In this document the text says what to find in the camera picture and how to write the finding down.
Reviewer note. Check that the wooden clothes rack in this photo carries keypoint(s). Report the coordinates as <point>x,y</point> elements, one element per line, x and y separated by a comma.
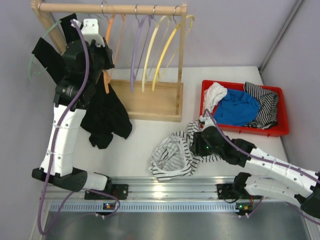
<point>163,104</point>

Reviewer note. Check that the red plastic bin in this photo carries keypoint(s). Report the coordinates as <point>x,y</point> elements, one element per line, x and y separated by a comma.
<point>280,129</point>

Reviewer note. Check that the aluminium mounting rail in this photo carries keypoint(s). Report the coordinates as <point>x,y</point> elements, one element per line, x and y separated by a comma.
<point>196,188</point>

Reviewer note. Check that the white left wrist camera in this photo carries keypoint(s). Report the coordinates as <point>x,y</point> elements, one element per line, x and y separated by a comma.
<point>90,32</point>

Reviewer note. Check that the black white striped tank top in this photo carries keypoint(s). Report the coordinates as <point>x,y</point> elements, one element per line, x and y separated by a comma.
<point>172,158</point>

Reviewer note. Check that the blue garment in bin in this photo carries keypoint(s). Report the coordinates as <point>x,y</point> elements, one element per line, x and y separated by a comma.
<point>237,108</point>

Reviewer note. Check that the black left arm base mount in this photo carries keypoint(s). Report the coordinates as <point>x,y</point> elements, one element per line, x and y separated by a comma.
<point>119,191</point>

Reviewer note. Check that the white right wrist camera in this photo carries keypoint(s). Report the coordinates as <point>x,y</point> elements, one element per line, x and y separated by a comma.
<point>204,122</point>

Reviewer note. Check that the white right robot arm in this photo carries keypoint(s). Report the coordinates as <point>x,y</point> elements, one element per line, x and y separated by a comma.
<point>263,175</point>

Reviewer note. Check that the green plastic hanger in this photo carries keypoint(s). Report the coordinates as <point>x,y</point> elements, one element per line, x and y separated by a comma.
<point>30,71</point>

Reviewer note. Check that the orange plastic hanger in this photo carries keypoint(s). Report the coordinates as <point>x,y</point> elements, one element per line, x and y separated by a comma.
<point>106,76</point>

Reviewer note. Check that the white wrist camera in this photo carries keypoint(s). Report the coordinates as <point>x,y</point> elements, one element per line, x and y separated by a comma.
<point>204,122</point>
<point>90,32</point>

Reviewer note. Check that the cream plastic hanger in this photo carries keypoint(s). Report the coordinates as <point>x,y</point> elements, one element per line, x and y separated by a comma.
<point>166,18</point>

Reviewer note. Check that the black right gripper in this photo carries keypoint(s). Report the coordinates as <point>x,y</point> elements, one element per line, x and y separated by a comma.
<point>197,147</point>

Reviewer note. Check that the white garment in bin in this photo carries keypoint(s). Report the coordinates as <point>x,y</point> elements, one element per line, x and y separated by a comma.
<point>213,95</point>

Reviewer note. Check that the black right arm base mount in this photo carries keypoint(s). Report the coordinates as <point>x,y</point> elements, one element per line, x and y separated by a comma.
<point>227,192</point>

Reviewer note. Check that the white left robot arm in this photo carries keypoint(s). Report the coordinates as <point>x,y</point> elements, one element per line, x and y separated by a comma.
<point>76,74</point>

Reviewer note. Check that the striped garment in bin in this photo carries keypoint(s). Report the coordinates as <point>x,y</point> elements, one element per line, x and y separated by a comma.
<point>268,101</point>

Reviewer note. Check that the slotted white cable duct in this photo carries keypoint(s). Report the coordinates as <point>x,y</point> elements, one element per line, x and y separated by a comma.
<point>151,207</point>

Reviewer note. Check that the purple plastic hanger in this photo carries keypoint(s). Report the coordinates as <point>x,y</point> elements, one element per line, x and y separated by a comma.
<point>134,69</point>

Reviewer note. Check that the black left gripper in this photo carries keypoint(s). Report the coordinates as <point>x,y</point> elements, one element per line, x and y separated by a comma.
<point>106,57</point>

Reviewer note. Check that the yellow plastic hanger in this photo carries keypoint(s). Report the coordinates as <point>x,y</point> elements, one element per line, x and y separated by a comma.
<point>157,75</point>

